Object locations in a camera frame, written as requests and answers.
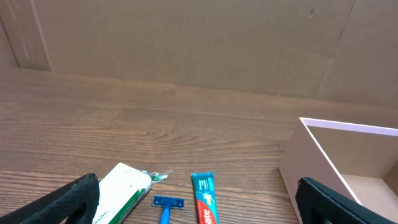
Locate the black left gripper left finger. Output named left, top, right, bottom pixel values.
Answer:
left=1, top=173, right=100, bottom=224

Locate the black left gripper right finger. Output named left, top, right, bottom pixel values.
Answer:
left=295, top=177, right=394, bottom=224

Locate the Colgate toothpaste tube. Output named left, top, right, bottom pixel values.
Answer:
left=191, top=172, right=219, bottom=224

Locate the white green soap packet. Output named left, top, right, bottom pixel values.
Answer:
left=92, top=162, right=171, bottom=224

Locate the white cardboard box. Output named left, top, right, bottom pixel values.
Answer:
left=279, top=118, right=397, bottom=222

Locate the blue disposable razor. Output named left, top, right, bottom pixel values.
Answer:
left=152, top=195, right=185, bottom=224

